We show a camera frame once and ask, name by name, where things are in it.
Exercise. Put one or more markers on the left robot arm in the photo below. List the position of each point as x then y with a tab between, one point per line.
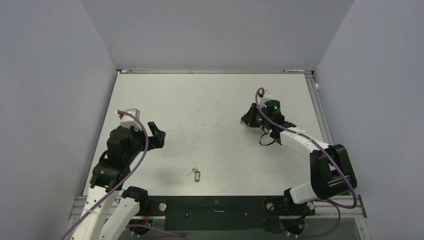
124	144

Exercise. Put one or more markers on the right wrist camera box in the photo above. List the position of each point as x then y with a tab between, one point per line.
264	97

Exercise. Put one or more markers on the key with grey tag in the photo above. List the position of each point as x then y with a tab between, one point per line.
196	173

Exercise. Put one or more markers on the red white marker pen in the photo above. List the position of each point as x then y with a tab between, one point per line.
294	71

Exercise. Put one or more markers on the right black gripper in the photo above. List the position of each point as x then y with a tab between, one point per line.
249	118

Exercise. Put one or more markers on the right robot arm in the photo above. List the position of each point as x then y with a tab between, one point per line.
330	169

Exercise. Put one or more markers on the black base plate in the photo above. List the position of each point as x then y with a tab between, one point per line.
221	213

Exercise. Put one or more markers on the aluminium frame rail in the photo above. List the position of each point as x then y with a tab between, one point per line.
326	134

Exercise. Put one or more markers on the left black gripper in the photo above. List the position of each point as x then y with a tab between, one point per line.
156	141

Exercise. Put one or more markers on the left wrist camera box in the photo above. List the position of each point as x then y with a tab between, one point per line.
129	118

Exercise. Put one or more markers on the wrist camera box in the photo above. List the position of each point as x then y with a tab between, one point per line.
264	97
129	118

